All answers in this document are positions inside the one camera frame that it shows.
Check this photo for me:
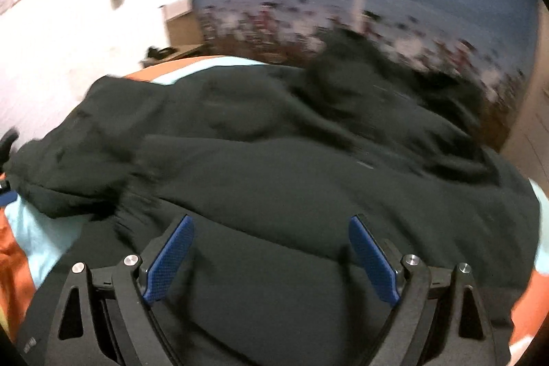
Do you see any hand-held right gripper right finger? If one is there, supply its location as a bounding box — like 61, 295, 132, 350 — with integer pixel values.
348, 214, 500, 366

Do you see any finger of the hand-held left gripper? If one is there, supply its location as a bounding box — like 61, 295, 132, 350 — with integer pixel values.
0, 128, 20, 167

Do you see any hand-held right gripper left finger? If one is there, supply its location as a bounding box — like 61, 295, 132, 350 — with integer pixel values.
43, 214, 196, 366

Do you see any large black garment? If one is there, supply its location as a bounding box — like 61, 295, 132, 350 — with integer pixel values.
4, 29, 541, 366

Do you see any orange and blue striped blanket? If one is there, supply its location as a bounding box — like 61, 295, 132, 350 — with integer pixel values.
0, 55, 549, 358

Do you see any dark object on floor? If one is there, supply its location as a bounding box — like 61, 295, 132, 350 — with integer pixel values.
139, 46, 177, 69

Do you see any brown cardboard box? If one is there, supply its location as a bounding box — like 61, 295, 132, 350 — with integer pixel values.
161, 0, 207, 49

